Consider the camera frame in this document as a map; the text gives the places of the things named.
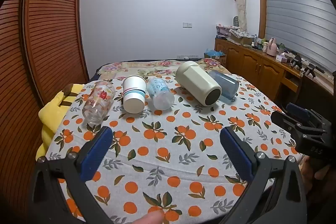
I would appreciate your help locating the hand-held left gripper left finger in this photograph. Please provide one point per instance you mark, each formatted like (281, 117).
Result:
(95, 154)

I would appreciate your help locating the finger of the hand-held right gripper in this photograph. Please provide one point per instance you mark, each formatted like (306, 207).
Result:
(298, 109)
(284, 120)

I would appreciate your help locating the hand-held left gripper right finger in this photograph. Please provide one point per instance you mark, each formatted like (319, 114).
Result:
(237, 155)

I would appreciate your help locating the glass cup with red flowers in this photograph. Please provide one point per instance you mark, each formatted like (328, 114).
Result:
(98, 102)

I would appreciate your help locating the blue translucent plastic cup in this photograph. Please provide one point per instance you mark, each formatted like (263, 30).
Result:
(227, 87)

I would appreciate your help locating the white striped paper cup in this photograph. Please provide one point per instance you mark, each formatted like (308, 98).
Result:
(134, 95)

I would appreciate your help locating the cream thermos cup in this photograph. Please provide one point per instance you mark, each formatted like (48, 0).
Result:
(197, 83)

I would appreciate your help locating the clear plastic cup blue print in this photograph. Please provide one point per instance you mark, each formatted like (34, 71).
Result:
(160, 94)

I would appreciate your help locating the person's right hand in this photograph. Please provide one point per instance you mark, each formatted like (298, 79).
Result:
(319, 174)

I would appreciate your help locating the person's left hand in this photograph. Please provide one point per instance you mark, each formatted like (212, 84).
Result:
(151, 217)

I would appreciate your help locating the black mini tripod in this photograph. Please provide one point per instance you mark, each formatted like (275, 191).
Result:
(309, 70)
(296, 61)

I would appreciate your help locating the pink tissue box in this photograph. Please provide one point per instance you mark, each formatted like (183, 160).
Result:
(281, 58)

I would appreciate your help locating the yellow plush toy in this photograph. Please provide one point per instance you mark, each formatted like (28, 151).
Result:
(50, 119)

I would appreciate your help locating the pink kettle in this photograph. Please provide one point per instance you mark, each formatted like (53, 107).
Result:
(272, 48)

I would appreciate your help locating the orange fruit print cloth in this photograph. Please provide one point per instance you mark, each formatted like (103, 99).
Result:
(170, 150)

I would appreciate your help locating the wooden sideboard cabinet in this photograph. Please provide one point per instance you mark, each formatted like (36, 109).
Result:
(249, 61)

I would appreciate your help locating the cardboard box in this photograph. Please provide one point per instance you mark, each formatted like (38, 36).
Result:
(241, 39)

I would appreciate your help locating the grey window blind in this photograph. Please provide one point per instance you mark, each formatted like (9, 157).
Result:
(296, 16)

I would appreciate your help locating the blue plastic bag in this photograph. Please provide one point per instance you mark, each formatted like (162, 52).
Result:
(213, 53)

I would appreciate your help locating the floral quilt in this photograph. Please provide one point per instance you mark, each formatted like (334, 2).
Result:
(157, 66)

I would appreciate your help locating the grey fan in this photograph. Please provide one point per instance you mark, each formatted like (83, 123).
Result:
(236, 21)

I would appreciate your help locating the stack of folded cloths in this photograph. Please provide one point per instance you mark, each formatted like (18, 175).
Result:
(223, 31)

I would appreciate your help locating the wooden louvered wardrobe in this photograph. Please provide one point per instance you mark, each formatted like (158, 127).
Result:
(52, 29)

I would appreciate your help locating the white wall socket strip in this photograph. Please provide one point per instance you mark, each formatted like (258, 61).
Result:
(187, 56)

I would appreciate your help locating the white wall switch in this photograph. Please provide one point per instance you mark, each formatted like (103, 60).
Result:
(187, 24)

